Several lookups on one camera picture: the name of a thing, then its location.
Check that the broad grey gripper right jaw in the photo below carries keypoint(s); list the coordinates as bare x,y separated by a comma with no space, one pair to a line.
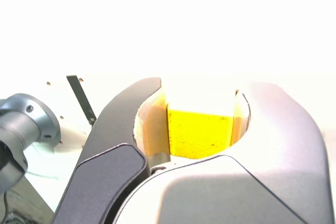
275,169

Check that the yellow cube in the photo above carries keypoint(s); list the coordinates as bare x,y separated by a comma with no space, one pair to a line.
199,134

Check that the black tape strip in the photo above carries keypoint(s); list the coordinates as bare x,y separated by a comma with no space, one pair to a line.
81,98

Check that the narrow grey gripper left jaw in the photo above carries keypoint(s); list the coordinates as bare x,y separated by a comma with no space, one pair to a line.
105,171

